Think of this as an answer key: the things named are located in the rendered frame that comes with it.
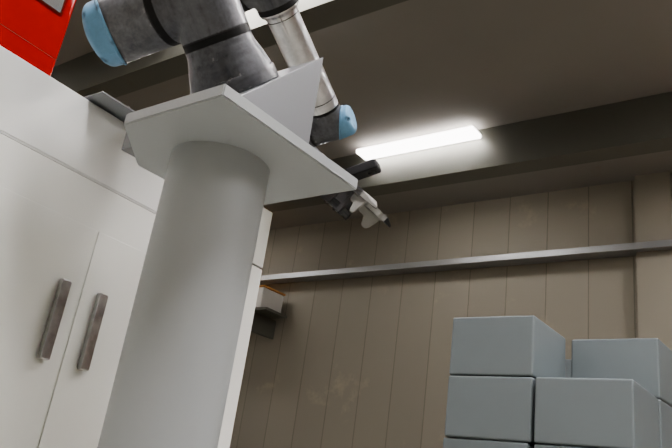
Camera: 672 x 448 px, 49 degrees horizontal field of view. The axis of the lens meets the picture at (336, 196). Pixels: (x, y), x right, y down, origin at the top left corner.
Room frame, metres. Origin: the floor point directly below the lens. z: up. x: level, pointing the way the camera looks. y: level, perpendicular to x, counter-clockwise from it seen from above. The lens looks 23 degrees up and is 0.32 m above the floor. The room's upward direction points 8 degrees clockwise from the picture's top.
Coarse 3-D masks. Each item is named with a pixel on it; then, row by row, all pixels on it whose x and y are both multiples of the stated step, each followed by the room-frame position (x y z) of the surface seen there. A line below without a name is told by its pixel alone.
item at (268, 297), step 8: (264, 288) 8.22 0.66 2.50; (272, 288) 8.31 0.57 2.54; (264, 296) 8.24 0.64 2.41; (272, 296) 8.34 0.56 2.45; (280, 296) 8.44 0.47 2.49; (256, 304) 8.26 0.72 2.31; (264, 304) 8.25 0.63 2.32; (272, 304) 8.36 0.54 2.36; (280, 304) 8.46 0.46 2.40; (280, 312) 8.48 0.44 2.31
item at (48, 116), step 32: (0, 64) 1.09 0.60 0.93; (0, 96) 1.11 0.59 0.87; (32, 96) 1.15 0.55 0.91; (64, 96) 1.20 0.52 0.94; (0, 128) 1.12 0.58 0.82; (32, 128) 1.16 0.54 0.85; (64, 128) 1.21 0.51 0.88; (96, 128) 1.26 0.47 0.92; (64, 160) 1.23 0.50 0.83; (96, 160) 1.28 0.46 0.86; (128, 160) 1.33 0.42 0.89; (128, 192) 1.35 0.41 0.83; (160, 192) 1.41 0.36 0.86
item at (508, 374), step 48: (480, 336) 3.05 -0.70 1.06; (528, 336) 2.92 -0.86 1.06; (480, 384) 3.04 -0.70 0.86; (528, 384) 2.92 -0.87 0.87; (576, 384) 2.79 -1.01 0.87; (624, 384) 2.68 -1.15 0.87; (480, 432) 3.03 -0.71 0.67; (528, 432) 2.91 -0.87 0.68; (576, 432) 2.79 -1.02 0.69; (624, 432) 2.69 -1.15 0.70
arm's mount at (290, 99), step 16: (304, 64) 1.10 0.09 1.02; (320, 64) 1.10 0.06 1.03; (272, 80) 1.02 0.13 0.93; (288, 80) 1.04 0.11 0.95; (304, 80) 1.07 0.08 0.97; (256, 96) 1.00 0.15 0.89; (272, 96) 1.02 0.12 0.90; (288, 96) 1.05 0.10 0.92; (304, 96) 1.08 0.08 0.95; (272, 112) 1.03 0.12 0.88; (288, 112) 1.05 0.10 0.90; (304, 112) 1.08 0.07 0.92; (288, 128) 1.06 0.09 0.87; (304, 128) 1.09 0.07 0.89; (128, 144) 1.12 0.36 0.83
